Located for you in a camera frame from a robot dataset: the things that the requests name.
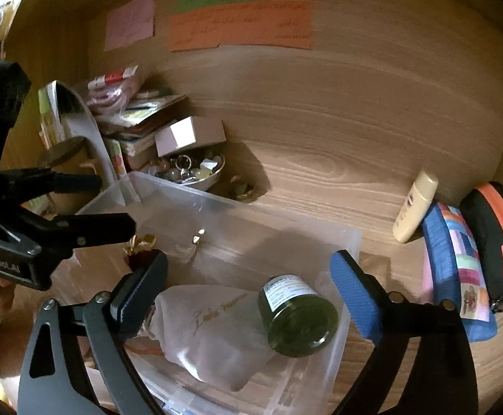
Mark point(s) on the stack of books and papers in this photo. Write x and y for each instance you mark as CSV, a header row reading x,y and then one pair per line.
x,y
143,125

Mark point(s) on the orange sticky note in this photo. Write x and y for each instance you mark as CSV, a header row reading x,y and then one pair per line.
x,y
242,26

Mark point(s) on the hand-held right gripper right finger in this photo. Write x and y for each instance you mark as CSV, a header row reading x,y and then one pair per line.
x,y
355,298

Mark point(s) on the blue patchwork pencil case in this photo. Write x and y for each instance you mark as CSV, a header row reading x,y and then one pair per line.
x,y
454,268

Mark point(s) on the bowl of trinkets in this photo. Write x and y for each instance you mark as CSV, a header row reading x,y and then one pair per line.
x,y
191,172

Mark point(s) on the silver desk lamp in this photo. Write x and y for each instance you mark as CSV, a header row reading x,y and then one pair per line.
x,y
76,129

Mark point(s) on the small white cardboard box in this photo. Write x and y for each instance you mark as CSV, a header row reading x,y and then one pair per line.
x,y
191,135

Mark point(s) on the wooden desk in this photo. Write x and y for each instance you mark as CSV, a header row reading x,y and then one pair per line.
x,y
342,129

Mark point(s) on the pink sticky note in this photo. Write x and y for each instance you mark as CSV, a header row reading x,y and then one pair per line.
x,y
129,21

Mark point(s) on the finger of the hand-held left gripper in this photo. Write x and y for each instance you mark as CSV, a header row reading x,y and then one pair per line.
x,y
100,227
76,181

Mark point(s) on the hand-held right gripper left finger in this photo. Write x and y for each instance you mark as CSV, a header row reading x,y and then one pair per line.
x,y
141,287

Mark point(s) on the clear plastic storage box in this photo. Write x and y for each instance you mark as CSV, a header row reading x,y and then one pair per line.
x,y
251,242

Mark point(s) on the cream lotion bottle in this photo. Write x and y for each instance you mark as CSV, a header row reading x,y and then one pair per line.
x,y
415,207

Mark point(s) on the black orange zipper pouch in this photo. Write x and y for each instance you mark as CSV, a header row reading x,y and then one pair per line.
x,y
497,242

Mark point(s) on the red white plastic packet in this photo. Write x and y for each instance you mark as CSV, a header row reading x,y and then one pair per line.
x,y
111,88

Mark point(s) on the gold trinket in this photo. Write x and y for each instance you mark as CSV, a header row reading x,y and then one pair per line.
x,y
242,189

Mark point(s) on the gold wrapped candy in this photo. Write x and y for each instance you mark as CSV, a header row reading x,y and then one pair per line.
x,y
141,244

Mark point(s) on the dark green glass jar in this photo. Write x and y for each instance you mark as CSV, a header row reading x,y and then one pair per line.
x,y
299,320

